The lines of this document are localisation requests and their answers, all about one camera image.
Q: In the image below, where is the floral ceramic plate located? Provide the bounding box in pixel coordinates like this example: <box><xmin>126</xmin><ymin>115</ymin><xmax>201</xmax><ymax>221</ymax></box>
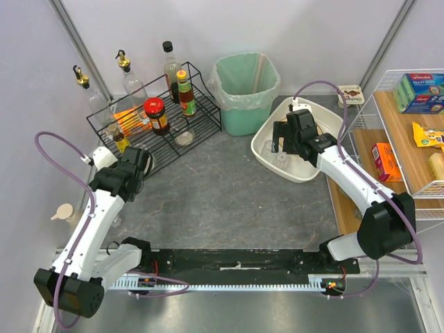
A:
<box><xmin>280</xmin><ymin>117</ymin><xmax>324</xmax><ymax>136</ymax></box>

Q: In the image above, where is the clear plastic cup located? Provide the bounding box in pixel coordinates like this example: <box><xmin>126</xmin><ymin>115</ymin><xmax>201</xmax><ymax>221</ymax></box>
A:
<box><xmin>111</xmin><ymin>215</ymin><xmax>122</xmax><ymax>228</ymax></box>
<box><xmin>272</xmin><ymin>152</ymin><xmax>289</xmax><ymax>171</ymax></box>
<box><xmin>260</xmin><ymin>140</ymin><xmax>275</xmax><ymax>160</ymax></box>

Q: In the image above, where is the wide glass jar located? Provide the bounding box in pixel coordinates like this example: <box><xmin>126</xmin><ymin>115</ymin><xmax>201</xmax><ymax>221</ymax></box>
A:
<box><xmin>137</xmin><ymin>144</ymin><xmax>157</xmax><ymax>176</ymax></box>

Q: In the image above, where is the small yellow label bottle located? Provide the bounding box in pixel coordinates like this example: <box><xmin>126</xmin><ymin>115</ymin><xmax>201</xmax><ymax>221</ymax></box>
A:
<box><xmin>108</xmin><ymin>123</ymin><xmax>130</xmax><ymax>153</ymax></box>

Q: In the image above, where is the glass jar with rice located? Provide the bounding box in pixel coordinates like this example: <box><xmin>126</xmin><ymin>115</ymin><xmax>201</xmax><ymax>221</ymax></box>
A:
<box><xmin>171</xmin><ymin>117</ymin><xmax>195</xmax><ymax>146</ymax></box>

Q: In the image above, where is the red lid sauce jar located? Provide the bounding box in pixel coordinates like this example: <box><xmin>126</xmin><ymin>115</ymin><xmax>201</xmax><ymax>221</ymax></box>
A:
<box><xmin>144</xmin><ymin>97</ymin><xmax>170</xmax><ymax>136</ymax></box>

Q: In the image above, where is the glass oil bottle gold spout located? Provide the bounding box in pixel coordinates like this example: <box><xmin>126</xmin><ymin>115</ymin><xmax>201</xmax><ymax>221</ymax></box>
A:
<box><xmin>115</xmin><ymin>49</ymin><xmax>148</xmax><ymax>123</ymax></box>

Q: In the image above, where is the yellow cap chili sauce bottle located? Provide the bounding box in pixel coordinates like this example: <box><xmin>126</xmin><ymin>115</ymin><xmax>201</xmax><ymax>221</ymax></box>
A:
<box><xmin>176</xmin><ymin>69</ymin><xmax>197</xmax><ymax>117</ymax></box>

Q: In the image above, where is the dark soy sauce bottle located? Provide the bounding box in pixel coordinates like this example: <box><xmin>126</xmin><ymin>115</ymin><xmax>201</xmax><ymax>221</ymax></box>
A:
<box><xmin>162</xmin><ymin>41</ymin><xmax>182</xmax><ymax>104</ymax></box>

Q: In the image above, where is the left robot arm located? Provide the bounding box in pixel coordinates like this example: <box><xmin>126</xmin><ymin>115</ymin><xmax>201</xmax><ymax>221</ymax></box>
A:
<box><xmin>33</xmin><ymin>146</ymin><xmax>153</xmax><ymax>318</ymax></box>

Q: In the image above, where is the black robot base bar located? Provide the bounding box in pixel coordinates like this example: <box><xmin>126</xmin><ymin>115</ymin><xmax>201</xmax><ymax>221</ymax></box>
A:
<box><xmin>137</xmin><ymin>249</ymin><xmax>360</xmax><ymax>279</ymax></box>

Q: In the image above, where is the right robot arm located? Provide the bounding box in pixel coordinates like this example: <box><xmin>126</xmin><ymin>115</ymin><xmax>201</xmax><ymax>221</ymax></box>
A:
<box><xmin>271</xmin><ymin>109</ymin><xmax>418</xmax><ymax>262</ymax></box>

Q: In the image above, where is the white plastic basin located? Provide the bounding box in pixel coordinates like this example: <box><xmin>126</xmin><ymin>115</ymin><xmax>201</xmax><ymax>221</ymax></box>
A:
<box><xmin>250</xmin><ymin>97</ymin><xmax>343</xmax><ymax>183</ymax></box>

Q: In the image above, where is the green trash bin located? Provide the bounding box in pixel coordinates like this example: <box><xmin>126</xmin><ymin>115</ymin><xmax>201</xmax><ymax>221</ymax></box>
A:
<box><xmin>207</xmin><ymin>52</ymin><xmax>281</xmax><ymax>136</ymax></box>

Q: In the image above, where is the orange snack packet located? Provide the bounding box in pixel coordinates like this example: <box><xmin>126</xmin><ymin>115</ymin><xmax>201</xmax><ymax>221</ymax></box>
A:
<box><xmin>114</xmin><ymin>108</ymin><xmax>152</xmax><ymax>136</ymax></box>

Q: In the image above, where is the clear trash bag liner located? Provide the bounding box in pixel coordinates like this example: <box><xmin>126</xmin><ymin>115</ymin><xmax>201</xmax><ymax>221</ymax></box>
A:
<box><xmin>207</xmin><ymin>52</ymin><xmax>281</xmax><ymax>110</ymax></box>

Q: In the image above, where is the beige pump soap bottle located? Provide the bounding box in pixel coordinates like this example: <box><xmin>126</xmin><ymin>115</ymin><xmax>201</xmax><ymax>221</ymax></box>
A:
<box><xmin>51</xmin><ymin>203</ymin><xmax>81</xmax><ymax>227</ymax></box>

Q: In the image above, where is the chocolate pudding cup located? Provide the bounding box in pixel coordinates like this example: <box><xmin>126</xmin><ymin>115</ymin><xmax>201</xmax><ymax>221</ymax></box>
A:
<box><xmin>339</xmin><ymin>85</ymin><xmax>365</xmax><ymax>106</ymax></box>

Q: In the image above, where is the orange pink box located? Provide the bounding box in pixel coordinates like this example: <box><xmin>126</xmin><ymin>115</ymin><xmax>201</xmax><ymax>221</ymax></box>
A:
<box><xmin>371</xmin><ymin>142</ymin><xmax>402</xmax><ymax>182</ymax></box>

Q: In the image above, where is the yellow snack bag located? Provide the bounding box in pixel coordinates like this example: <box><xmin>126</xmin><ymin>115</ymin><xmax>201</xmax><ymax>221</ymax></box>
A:
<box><xmin>412</xmin><ymin>122</ymin><xmax>444</xmax><ymax>151</ymax></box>

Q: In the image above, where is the green sponge pack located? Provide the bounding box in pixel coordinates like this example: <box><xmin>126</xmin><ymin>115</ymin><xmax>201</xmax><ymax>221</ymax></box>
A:
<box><xmin>392</xmin><ymin>73</ymin><xmax>443</xmax><ymax>114</ymax></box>

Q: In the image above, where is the yellow sponge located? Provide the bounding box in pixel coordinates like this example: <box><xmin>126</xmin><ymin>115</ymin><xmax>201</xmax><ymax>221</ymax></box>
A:
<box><xmin>428</xmin><ymin>153</ymin><xmax>444</xmax><ymax>180</ymax></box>

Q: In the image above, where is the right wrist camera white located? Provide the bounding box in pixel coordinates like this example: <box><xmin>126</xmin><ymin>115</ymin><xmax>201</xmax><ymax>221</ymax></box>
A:
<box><xmin>288</xmin><ymin>98</ymin><xmax>312</xmax><ymax>113</ymax></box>

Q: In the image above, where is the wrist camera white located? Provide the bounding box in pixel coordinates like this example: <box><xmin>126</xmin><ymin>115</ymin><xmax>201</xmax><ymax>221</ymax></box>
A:
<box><xmin>80</xmin><ymin>146</ymin><xmax>118</xmax><ymax>171</ymax></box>
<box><xmin>288</xmin><ymin>98</ymin><xmax>312</xmax><ymax>113</ymax></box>

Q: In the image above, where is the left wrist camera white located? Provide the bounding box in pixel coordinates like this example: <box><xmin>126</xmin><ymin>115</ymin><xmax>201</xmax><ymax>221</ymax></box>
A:
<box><xmin>80</xmin><ymin>146</ymin><xmax>118</xmax><ymax>171</ymax></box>

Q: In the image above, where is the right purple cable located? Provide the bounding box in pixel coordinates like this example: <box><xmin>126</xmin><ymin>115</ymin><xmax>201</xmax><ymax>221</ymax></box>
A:
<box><xmin>293</xmin><ymin>80</ymin><xmax>424</xmax><ymax>298</ymax></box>

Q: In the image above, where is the black wire rack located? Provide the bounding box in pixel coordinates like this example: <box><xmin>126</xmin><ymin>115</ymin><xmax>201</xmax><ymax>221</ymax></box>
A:
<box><xmin>85</xmin><ymin>61</ymin><xmax>223</xmax><ymax>178</ymax></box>

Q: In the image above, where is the white wire shelf unit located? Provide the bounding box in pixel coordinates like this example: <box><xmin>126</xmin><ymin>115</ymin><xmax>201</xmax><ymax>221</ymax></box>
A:
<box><xmin>343</xmin><ymin>69</ymin><xmax>443</xmax><ymax>237</ymax></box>

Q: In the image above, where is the grey cable duct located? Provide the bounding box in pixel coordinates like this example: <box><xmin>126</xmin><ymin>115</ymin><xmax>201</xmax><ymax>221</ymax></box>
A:
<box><xmin>110</xmin><ymin>270</ymin><xmax>341</xmax><ymax>291</ymax></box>

